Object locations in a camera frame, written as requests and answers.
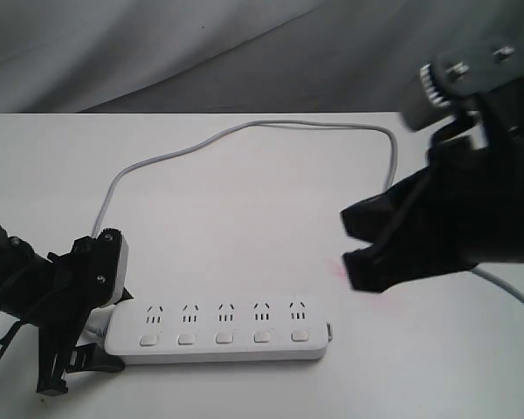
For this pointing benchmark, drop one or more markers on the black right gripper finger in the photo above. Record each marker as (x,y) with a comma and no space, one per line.
(380,267)

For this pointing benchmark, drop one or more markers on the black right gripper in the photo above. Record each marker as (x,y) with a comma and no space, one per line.
(476,163)

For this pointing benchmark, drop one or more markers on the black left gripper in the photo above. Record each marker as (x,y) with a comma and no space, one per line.
(78,288)

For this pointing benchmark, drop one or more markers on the white five-outlet power strip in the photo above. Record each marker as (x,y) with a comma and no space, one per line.
(240,328)

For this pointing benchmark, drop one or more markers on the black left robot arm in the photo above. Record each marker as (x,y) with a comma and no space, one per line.
(25,279)

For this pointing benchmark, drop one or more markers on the grey backdrop cloth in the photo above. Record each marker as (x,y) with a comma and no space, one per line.
(231,56)

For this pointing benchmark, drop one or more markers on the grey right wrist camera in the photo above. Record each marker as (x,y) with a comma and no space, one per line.
(451,78)

